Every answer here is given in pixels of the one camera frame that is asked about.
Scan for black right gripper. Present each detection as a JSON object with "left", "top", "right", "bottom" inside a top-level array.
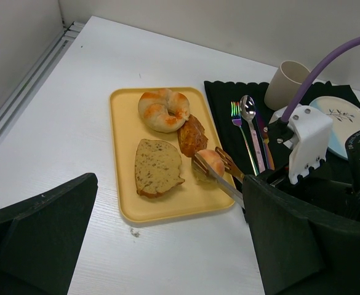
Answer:
[{"left": 259, "top": 122, "right": 352, "bottom": 191}]

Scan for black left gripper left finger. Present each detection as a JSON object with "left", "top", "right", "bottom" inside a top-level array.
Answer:
[{"left": 0, "top": 173, "right": 98, "bottom": 294}]

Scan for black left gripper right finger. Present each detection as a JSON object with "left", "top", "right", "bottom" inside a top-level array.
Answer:
[{"left": 242, "top": 175, "right": 360, "bottom": 294}]

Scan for stainless steel tongs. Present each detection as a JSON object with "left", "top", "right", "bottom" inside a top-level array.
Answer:
[{"left": 191, "top": 146, "right": 245, "bottom": 210}]

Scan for small round bread roll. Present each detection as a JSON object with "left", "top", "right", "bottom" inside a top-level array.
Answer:
[{"left": 193, "top": 149, "right": 225, "bottom": 183}]

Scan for seeded bread slice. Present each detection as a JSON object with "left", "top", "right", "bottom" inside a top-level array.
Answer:
[{"left": 134, "top": 139, "right": 185, "bottom": 199}]

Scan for white and blue plate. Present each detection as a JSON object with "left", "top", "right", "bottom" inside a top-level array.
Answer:
[{"left": 310, "top": 96, "right": 360, "bottom": 160}]

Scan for iridescent knife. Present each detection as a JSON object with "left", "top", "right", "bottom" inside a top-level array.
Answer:
[{"left": 256, "top": 111, "right": 275, "bottom": 170}]

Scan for beige cup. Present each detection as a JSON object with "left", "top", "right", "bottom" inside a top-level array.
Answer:
[{"left": 264, "top": 60, "right": 310, "bottom": 111}]

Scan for black placemat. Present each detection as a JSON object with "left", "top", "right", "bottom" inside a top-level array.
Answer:
[{"left": 204, "top": 81, "right": 360, "bottom": 184}]

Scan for iridescent fork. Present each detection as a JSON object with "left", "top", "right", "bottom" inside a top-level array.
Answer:
[{"left": 231, "top": 101, "right": 259, "bottom": 175}]

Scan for yellow serving tray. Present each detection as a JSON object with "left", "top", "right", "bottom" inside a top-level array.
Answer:
[{"left": 110, "top": 88, "right": 234, "bottom": 223}]

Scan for brown glazed pastry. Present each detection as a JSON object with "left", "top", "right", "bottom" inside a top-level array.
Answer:
[{"left": 177, "top": 115, "right": 208, "bottom": 157}]

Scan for bagel with orange patches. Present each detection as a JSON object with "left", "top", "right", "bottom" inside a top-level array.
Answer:
[{"left": 138, "top": 88, "right": 191, "bottom": 133}]

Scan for silver spoon pink handle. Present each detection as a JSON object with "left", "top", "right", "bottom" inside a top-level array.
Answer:
[{"left": 240, "top": 95, "right": 265, "bottom": 173}]

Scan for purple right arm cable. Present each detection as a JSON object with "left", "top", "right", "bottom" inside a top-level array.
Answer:
[{"left": 281, "top": 33, "right": 360, "bottom": 124}]

